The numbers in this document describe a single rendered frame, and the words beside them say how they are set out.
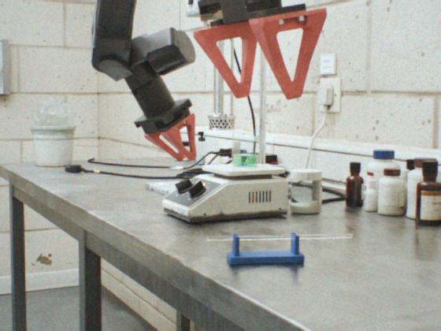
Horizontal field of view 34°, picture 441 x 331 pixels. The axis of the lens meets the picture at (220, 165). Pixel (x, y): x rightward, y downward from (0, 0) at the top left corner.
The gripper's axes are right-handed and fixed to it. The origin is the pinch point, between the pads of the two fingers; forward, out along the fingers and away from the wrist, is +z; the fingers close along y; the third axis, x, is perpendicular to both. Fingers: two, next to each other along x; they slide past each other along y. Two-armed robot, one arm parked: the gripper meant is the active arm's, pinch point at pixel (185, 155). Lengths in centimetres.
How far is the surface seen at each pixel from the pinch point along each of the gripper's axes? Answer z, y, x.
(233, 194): 9.7, -4.2, -2.2
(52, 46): -14, 224, -94
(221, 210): 10.9, -3.5, 1.1
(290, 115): 23, 43, -60
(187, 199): 7.0, 1.2, 3.4
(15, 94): -4, 230, -67
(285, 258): 9.3, -32.8, 13.3
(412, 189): 24.5, -20.7, -25.7
